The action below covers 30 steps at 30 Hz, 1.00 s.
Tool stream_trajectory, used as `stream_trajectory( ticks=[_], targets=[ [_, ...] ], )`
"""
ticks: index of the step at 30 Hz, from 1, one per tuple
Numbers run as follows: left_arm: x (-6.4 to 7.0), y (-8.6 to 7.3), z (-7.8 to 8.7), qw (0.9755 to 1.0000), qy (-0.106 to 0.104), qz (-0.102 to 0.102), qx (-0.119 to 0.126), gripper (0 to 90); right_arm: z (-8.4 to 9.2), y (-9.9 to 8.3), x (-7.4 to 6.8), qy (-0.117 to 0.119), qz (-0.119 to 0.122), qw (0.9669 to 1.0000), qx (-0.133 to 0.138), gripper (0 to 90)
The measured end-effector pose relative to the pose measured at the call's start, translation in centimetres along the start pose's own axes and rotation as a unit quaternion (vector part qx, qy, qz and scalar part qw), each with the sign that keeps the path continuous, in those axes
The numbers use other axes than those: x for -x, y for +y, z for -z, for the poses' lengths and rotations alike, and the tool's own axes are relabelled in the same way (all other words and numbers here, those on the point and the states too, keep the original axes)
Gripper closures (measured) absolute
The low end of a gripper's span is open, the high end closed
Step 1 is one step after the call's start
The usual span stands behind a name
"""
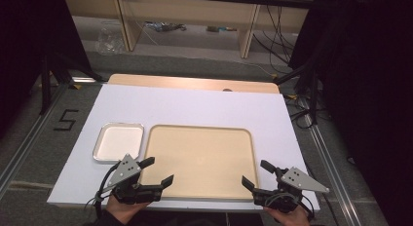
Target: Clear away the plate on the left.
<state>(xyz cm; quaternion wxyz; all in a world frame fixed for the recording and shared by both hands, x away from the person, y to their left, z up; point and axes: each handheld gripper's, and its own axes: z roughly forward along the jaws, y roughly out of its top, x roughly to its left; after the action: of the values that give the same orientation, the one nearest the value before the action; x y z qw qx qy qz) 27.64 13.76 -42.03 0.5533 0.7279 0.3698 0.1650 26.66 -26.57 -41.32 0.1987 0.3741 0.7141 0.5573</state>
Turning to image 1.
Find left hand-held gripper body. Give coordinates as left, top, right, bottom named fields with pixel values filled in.
left=106, top=153, right=164, bottom=206

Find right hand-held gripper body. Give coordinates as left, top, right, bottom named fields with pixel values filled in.
left=252, top=167, right=330, bottom=214

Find person's right hand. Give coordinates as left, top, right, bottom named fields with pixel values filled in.
left=263, top=206, right=312, bottom=226

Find person's left hand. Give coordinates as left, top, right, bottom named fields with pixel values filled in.
left=105, top=194, right=151, bottom=226

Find small white square plate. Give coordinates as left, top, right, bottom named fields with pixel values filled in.
left=92, top=122, right=145, bottom=165

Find large beige tray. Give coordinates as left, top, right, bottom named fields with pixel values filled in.
left=139, top=124, right=260, bottom=202

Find white board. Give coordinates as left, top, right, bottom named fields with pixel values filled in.
left=47, top=83, right=321, bottom=213

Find black metal stand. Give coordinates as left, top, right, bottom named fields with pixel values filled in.
left=274, top=63, right=319, bottom=126
left=39, top=53, right=106, bottom=116

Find black curtain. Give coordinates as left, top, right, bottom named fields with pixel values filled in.
left=0, top=0, right=94, bottom=137
left=287, top=0, right=413, bottom=226

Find clear plastic bag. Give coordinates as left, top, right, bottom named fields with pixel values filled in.
left=95, top=25, right=127, bottom=56

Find bluish crumpled wrapper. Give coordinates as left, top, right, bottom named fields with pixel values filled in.
left=144, top=20, right=188, bottom=33

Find wooden shelf unit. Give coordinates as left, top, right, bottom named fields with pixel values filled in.
left=62, top=0, right=317, bottom=59

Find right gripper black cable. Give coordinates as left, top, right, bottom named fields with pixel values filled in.
left=264, top=191, right=316, bottom=220

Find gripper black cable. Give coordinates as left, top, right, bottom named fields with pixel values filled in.
left=264, top=191, right=316, bottom=220
left=85, top=162, right=122, bottom=220

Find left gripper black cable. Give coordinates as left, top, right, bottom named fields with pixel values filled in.
left=85, top=162, right=122, bottom=220

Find aluminium rail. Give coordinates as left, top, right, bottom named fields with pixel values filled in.
left=300, top=97, right=363, bottom=226
left=0, top=84, right=67, bottom=196

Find black floor cables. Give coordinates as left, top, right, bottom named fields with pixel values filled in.
left=284, top=94, right=319, bottom=131

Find bundle of black cables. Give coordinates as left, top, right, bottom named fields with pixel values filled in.
left=252, top=4, right=295, bottom=75

